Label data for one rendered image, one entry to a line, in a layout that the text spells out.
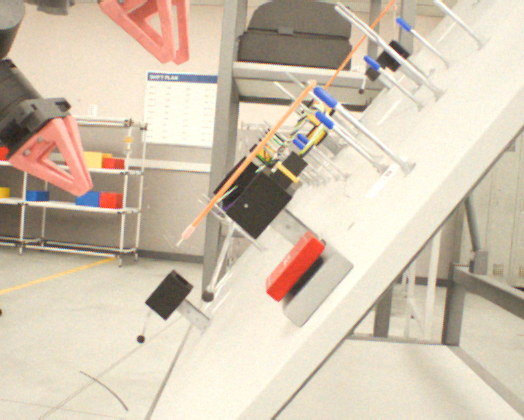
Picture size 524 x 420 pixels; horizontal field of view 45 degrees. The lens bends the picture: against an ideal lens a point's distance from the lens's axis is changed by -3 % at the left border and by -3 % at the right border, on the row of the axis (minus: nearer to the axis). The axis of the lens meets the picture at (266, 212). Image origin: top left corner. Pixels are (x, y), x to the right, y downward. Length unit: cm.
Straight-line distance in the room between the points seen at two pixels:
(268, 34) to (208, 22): 682
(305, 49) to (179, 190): 675
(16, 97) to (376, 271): 42
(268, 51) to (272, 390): 138
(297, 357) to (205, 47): 813
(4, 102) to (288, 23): 116
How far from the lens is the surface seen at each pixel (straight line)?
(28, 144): 68
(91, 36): 903
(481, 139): 42
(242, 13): 224
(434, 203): 41
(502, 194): 775
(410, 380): 133
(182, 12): 68
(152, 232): 853
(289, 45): 174
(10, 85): 69
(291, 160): 63
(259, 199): 63
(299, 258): 44
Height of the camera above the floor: 117
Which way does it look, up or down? 3 degrees down
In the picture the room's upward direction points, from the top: 5 degrees clockwise
